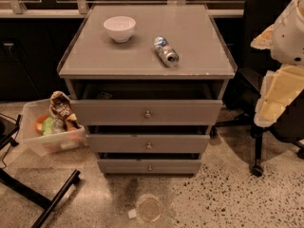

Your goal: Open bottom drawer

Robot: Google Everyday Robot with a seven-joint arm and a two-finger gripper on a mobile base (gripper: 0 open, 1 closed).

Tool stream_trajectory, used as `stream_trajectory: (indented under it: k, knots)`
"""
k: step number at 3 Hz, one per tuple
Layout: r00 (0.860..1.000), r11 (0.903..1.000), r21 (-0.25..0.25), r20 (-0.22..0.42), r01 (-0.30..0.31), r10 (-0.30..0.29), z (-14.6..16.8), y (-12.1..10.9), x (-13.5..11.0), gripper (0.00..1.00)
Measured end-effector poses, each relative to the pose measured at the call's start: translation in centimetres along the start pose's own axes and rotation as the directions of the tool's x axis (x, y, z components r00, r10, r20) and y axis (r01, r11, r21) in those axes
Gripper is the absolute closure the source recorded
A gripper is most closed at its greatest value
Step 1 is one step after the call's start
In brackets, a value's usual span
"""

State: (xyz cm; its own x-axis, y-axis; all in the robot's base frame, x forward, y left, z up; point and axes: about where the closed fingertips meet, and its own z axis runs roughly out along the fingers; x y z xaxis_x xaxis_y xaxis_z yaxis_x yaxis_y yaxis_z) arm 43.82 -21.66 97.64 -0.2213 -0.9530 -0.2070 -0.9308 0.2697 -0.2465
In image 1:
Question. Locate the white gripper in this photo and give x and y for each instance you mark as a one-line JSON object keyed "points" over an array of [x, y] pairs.
{"points": [[289, 38]]}

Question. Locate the grey drawer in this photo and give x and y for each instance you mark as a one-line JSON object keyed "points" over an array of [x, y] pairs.
{"points": [[147, 103], [148, 167], [148, 139]]}

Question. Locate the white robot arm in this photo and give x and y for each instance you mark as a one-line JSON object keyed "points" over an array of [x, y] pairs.
{"points": [[285, 40]]}

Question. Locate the grey drawer cabinet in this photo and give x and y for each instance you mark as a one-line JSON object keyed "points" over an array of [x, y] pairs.
{"points": [[203, 57]]}

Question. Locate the dark object in drawer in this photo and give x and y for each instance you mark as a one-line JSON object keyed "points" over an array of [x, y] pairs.
{"points": [[104, 96]]}

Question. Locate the black office chair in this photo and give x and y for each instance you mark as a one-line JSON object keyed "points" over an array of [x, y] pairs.
{"points": [[244, 90]]}

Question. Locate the crushed silver soda can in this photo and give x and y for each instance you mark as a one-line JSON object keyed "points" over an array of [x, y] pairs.
{"points": [[167, 54]]}

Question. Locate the white ceramic bowl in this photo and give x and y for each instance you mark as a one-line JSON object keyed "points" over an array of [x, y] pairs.
{"points": [[120, 28]]}

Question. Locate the brown snack bag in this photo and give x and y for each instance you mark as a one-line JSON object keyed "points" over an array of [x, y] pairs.
{"points": [[60, 107]]}

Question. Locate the green round object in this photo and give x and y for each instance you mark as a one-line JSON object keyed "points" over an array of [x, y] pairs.
{"points": [[47, 126]]}

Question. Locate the clear plastic bin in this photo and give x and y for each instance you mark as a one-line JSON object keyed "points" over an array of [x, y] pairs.
{"points": [[43, 145]]}

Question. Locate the orange round object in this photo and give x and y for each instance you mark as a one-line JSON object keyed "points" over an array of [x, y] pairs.
{"points": [[39, 123]]}

